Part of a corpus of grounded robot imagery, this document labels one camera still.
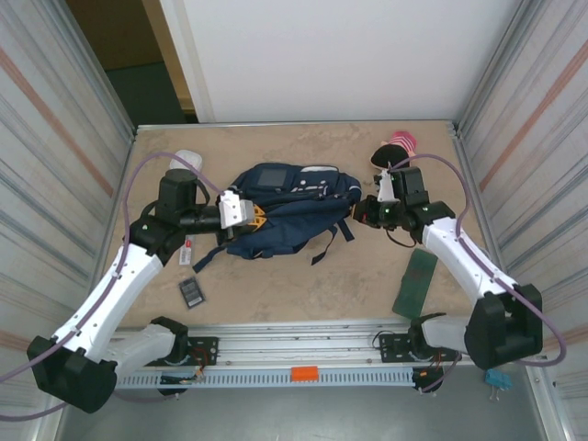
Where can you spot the navy blue backpack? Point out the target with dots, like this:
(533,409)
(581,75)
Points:
(285,216)

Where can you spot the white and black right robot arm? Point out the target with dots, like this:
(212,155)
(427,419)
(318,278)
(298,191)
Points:
(473,271)

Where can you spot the white square container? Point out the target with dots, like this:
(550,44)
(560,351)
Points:
(190,158)

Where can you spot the plush doll with black hair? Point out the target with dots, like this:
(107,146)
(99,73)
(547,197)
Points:
(388,156)

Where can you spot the black calculator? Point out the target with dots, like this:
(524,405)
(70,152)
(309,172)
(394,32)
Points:
(193,293)

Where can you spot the orange block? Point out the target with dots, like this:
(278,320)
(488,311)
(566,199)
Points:
(305,373)

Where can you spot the blue binder clip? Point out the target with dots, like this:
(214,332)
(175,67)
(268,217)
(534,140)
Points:
(498,380)

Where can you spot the aluminium frame rails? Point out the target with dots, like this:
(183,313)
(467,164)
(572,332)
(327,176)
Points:
(298,331)

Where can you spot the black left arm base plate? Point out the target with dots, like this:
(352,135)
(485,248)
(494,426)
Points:
(204,349)

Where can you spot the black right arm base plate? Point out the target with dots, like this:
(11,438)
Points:
(392,347)

